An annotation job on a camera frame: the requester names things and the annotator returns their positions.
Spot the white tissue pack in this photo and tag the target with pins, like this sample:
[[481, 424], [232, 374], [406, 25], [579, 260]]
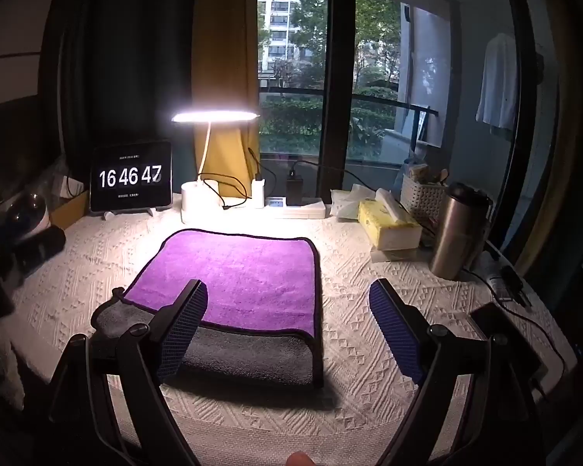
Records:
[[347, 201]]

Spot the hanging white shirt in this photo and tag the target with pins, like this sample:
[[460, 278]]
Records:
[[498, 82]]

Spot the white power strip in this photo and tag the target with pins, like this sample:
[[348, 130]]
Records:
[[296, 207]]

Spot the yellow curtain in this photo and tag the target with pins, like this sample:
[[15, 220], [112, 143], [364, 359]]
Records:
[[223, 73]]

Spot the white textured tablecloth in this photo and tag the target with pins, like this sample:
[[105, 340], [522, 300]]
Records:
[[350, 310]]

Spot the dark curtain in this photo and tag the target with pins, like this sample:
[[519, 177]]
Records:
[[131, 58]]

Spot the white woven basket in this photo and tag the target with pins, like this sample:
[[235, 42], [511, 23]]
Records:
[[420, 196]]

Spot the tablet with clock display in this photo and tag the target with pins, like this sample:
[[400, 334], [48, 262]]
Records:
[[130, 176]]

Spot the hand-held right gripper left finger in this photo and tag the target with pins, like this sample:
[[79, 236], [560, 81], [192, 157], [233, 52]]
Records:
[[187, 330]]

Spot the white charger plug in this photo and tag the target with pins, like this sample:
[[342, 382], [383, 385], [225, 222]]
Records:
[[258, 191]]

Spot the yellow cardboard box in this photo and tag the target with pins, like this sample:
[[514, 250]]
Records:
[[68, 211]]

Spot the yellow tissue pack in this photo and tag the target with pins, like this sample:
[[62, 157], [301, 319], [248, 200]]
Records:
[[387, 225]]

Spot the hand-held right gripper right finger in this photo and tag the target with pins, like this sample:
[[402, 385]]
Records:
[[393, 335]]

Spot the purple and grey towel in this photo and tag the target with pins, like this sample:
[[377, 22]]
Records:
[[243, 272]]

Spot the black charger plug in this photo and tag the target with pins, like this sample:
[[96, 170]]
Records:
[[295, 189]]

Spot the black phone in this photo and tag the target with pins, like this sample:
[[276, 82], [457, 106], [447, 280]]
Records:
[[503, 327]]

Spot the white desk lamp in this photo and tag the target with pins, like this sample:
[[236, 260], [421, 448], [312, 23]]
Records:
[[201, 189]]

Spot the steel thermos bottle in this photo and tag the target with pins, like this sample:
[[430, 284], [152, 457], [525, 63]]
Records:
[[454, 233]]

